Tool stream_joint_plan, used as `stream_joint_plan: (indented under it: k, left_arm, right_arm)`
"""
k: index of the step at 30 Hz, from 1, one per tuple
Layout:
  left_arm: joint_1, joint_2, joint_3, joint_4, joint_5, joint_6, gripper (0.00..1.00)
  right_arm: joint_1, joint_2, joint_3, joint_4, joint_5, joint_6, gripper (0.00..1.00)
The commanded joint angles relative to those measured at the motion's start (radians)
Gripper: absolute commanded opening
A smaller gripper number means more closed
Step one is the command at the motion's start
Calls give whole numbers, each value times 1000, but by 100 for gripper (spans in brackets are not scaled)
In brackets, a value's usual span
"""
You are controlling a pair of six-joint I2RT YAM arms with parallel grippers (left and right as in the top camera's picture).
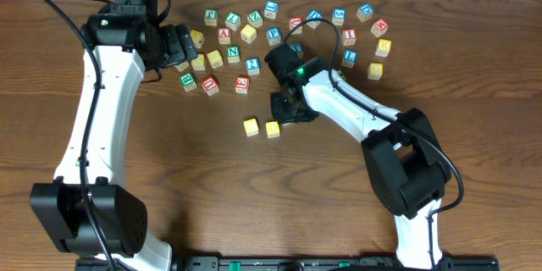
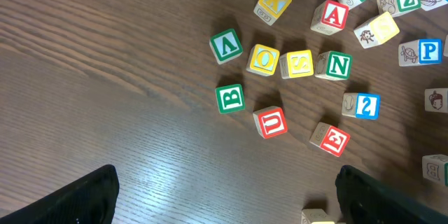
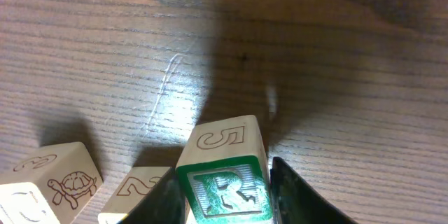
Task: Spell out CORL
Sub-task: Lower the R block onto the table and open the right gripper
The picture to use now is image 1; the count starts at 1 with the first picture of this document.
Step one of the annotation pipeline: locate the yellow C block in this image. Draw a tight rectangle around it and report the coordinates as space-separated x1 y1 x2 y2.
243 119 259 136

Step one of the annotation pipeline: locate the blue 5 block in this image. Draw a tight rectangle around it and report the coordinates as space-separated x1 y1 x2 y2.
332 8 346 26

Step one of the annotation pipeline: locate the green B block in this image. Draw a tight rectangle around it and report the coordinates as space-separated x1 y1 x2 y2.
180 72 197 91

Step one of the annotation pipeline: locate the red A block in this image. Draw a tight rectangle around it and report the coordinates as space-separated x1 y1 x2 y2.
218 27 231 45

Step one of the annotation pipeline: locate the blue F block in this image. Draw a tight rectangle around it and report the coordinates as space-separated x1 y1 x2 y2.
266 27 282 46

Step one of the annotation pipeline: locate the red M block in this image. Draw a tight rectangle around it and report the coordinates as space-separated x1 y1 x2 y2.
371 19 390 37

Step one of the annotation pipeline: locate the blue top block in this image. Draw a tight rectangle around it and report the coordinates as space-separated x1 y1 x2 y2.
264 1 279 19

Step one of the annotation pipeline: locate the blue 2 block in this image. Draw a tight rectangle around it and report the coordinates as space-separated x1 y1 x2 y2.
246 58 260 75

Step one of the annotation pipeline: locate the red I block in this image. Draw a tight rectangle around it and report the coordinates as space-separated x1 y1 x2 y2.
341 29 357 46

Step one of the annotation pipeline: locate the blue T block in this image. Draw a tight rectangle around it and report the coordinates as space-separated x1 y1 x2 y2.
290 42 304 58

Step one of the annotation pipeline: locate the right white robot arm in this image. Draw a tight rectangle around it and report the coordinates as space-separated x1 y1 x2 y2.
264 43 453 269

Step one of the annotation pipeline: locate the blue L block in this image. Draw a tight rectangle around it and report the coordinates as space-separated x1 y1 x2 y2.
341 49 357 68

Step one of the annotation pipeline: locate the red U block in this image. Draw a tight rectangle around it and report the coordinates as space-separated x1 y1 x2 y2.
202 75 219 96

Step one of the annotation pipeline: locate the green N block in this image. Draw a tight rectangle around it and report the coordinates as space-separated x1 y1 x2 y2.
226 46 241 64

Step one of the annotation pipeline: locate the yellow K block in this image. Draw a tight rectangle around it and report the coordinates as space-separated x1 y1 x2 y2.
375 39 392 58

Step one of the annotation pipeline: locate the green J block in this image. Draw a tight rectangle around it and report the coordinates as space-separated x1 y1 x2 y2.
338 70 346 80

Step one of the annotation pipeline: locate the red C block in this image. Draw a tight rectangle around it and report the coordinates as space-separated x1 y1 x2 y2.
289 17 303 35

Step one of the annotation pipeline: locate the yellow G block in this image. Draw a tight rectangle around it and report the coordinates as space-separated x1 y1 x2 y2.
368 63 384 80

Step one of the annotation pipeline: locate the blue d block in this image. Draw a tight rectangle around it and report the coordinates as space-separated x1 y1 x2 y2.
357 3 374 22
307 9 323 29

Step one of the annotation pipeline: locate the green V block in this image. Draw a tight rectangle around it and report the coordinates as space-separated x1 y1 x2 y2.
175 62 190 72

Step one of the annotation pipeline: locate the yellow o block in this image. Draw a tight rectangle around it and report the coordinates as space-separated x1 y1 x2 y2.
191 53 206 71
265 121 280 138

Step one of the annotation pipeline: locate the yellow block near left gripper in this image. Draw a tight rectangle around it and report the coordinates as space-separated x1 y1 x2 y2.
190 30 205 48

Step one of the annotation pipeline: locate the blue D block right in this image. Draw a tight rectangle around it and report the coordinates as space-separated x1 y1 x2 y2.
357 3 374 22

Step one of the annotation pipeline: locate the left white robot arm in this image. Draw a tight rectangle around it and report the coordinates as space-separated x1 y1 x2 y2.
30 0 196 270

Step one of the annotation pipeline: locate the green Z block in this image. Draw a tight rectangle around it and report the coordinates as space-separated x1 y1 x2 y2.
247 10 263 28

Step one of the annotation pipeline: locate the yellow block upper middle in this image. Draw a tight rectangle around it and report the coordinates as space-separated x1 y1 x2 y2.
241 24 257 44

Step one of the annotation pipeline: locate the green P block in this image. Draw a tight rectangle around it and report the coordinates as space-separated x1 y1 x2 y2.
204 8 218 26

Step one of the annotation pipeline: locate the yellow S block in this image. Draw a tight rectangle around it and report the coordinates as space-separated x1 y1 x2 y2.
207 49 224 69

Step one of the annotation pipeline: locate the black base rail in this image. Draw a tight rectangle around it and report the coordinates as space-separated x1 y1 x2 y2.
75 254 500 271

